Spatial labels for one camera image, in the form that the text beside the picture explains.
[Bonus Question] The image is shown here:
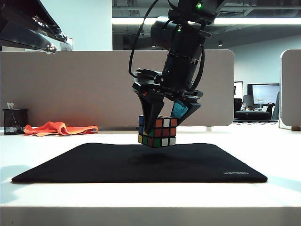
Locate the black computer monitor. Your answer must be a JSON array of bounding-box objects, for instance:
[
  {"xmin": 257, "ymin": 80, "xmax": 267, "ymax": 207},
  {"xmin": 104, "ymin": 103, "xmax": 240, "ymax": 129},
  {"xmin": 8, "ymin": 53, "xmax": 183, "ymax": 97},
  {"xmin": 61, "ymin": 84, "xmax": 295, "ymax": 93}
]
[{"xmin": 246, "ymin": 83, "xmax": 280, "ymax": 106}]

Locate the metal wall switch plate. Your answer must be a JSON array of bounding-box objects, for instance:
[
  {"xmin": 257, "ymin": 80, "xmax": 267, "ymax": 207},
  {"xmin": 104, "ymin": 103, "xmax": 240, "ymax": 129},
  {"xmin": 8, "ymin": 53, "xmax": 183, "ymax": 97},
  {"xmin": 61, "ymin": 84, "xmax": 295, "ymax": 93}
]
[{"xmin": 60, "ymin": 37, "xmax": 73, "ymax": 51}]

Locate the white ceiling light strip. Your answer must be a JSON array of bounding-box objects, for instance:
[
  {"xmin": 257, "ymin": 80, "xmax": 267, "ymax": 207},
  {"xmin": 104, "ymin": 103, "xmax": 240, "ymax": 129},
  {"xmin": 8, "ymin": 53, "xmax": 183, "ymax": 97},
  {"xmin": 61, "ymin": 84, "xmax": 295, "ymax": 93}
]
[{"xmin": 111, "ymin": 17, "xmax": 301, "ymax": 25}]

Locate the wide grey desk divider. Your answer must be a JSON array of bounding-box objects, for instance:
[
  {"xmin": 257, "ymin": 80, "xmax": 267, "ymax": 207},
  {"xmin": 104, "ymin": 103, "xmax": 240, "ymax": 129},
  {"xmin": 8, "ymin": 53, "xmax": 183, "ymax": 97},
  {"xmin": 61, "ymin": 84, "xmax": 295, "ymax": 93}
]
[{"xmin": 0, "ymin": 49, "xmax": 235, "ymax": 129}]

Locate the long looping black cable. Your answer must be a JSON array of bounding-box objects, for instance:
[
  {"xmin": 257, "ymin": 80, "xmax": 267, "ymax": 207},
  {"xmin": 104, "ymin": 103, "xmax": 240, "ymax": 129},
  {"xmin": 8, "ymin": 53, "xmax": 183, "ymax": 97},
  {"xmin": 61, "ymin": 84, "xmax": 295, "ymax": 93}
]
[{"xmin": 128, "ymin": 0, "xmax": 161, "ymax": 76}]

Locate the short black cable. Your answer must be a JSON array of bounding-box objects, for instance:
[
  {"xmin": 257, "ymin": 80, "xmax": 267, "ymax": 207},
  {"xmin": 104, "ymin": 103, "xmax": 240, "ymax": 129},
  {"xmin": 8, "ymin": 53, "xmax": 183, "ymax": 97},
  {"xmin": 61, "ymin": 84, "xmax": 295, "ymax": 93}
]
[{"xmin": 188, "ymin": 18, "xmax": 207, "ymax": 93}]

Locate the narrow grey desk divider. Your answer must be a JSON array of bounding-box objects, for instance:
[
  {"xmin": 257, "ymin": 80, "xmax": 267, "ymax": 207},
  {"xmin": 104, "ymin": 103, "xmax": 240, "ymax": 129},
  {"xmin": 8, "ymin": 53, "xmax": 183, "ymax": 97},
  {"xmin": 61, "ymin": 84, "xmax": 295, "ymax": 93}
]
[{"xmin": 279, "ymin": 48, "xmax": 301, "ymax": 128}]

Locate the black mesh pen holder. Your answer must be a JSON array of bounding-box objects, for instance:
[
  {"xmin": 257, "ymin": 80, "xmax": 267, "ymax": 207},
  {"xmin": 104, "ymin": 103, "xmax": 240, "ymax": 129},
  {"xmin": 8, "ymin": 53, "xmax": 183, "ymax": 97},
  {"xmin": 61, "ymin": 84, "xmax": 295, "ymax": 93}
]
[{"xmin": 2, "ymin": 108, "xmax": 29, "ymax": 136}]

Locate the multicoloured Rubik's cube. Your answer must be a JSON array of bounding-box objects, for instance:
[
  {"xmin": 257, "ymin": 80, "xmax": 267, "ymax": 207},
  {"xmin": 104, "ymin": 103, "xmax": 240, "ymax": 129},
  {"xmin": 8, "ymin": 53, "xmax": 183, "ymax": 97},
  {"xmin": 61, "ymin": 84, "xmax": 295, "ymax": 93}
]
[{"xmin": 138, "ymin": 115, "xmax": 177, "ymax": 148}]

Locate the orange cloth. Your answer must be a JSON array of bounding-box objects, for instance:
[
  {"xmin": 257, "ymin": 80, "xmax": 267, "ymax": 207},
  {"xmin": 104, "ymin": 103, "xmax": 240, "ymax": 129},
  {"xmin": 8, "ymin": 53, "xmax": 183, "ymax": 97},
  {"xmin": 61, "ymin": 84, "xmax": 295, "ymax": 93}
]
[{"xmin": 23, "ymin": 121, "xmax": 99, "ymax": 137}]

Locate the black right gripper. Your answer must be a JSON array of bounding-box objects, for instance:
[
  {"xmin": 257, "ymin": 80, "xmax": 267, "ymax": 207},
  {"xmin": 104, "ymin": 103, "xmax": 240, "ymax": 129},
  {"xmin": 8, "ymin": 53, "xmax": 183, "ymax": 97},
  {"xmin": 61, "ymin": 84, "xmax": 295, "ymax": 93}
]
[{"xmin": 131, "ymin": 69, "xmax": 203, "ymax": 137}]

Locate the black round ottoman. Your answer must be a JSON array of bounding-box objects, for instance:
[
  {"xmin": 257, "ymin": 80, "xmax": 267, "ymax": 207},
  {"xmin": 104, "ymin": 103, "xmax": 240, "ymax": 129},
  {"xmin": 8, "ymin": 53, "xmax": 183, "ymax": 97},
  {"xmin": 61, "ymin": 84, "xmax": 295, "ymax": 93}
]
[{"xmin": 234, "ymin": 110, "xmax": 271, "ymax": 121}]

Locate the black mouse pad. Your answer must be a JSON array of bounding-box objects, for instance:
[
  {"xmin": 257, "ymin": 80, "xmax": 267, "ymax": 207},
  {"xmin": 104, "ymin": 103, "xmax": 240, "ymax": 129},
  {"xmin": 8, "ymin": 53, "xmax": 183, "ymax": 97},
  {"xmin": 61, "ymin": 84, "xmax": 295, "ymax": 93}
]
[{"xmin": 11, "ymin": 142, "xmax": 268, "ymax": 184}]

